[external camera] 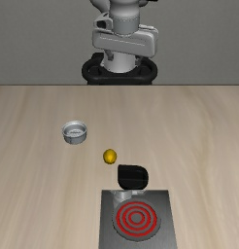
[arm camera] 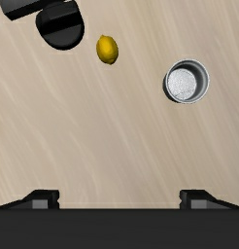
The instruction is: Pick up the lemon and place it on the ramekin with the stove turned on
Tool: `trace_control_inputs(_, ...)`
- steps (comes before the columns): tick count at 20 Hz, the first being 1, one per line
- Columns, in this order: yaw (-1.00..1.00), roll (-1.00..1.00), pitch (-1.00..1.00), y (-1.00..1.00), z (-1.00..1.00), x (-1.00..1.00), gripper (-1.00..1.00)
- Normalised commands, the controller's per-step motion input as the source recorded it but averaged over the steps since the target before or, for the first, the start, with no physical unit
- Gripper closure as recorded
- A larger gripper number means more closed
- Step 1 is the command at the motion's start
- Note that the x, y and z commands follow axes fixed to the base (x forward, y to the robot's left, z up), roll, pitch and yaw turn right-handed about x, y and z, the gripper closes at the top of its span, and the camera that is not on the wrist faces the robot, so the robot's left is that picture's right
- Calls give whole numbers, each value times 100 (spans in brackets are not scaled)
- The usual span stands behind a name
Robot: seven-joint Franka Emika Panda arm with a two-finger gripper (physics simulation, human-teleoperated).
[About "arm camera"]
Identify stove plate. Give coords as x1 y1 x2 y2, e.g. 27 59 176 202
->
0 0 66 21

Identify grey ramekin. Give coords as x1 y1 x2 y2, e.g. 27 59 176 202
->
162 58 211 105

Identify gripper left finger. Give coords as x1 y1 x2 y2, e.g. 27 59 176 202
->
0 189 60 210

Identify yellow lemon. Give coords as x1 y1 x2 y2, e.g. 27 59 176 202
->
95 34 120 65

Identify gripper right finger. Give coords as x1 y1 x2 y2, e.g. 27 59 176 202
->
179 189 239 210

